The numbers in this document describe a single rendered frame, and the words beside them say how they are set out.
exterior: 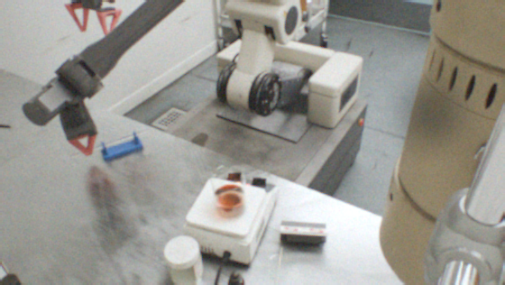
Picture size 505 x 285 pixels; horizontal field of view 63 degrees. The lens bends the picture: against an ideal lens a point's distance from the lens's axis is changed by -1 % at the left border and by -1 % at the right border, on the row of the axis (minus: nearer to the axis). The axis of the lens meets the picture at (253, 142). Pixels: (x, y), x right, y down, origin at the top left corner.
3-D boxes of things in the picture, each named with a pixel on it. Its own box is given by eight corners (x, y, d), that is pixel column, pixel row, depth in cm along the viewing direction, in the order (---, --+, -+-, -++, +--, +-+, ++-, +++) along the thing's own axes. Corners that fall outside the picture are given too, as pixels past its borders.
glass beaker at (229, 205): (229, 229, 73) (225, 196, 68) (206, 210, 77) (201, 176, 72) (258, 208, 77) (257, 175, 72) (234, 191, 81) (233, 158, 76)
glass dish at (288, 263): (300, 272, 76) (300, 265, 74) (272, 283, 74) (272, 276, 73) (288, 250, 80) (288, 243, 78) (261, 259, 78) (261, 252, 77)
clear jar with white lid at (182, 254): (169, 292, 73) (161, 265, 68) (171, 264, 78) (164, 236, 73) (204, 289, 74) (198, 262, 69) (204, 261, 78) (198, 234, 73)
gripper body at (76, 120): (68, 142, 91) (57, 114, 87) (60, 120, 98) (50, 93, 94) (97, 133, 94) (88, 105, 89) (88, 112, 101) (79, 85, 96)
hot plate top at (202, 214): (210, 179, 84) (209, 176, 84) (267, 192, 81) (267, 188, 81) (184, 223, 75) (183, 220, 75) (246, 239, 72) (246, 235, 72)
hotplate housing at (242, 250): (224, 182, 95) (222, 155, 90) (280, 194, 91) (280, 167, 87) (180, 260, 79) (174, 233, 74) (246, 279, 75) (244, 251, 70)
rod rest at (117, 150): (140, 140, 108) (136, 129, 106) (143, 147, 106) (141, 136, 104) (101, 152, 105) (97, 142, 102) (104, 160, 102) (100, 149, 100)
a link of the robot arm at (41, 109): (107, 83, 87) (77, 50, 85) (74, 114, 79) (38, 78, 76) (80, 106, 94) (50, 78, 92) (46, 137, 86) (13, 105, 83)
